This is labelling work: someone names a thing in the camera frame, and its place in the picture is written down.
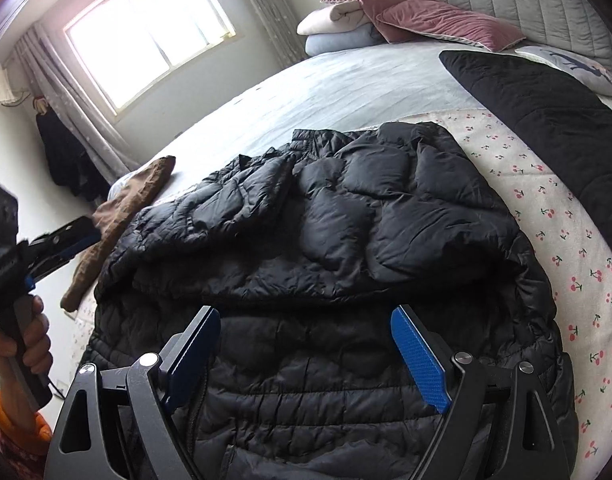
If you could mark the black puffer jacket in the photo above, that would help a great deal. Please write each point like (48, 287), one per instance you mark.
(336, 260)

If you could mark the brown garment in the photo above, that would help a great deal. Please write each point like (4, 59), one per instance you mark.
(131, 195)

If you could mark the person's left hand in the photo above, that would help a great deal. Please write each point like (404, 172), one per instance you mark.
(38, 340)

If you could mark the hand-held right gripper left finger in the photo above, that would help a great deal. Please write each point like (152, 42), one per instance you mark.
(188, 360)

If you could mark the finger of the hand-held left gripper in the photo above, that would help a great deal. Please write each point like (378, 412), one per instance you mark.
(68, 232)
(71, 252)

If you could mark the window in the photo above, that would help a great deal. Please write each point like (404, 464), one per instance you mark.
(146, 30)

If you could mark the pink velvet pillow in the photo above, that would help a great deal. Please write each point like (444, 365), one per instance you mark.
(366, 5)
(445, 22)

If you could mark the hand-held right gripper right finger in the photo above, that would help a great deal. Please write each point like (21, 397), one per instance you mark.
(420, 360)

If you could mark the black quilted blanket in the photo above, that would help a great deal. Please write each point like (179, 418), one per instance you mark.
(550, 125)

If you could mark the dark hanging clothes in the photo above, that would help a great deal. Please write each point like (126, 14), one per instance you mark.
(68, 160)

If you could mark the folded white blanket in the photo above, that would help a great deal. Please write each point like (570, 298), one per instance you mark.
(331, 17)

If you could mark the folded light blue blanket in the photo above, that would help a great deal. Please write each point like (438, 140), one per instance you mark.
(341, 42)

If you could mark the person's left forearm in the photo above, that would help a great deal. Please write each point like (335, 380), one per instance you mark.
(16, 450)

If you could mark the grey bed cover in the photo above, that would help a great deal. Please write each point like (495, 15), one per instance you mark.
(336, 90)

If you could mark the grey dotted curtain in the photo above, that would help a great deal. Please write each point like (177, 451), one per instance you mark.
(271, 5)
(86, 120)

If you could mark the white printed pillow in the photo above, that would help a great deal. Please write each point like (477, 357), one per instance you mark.
(570, 67)

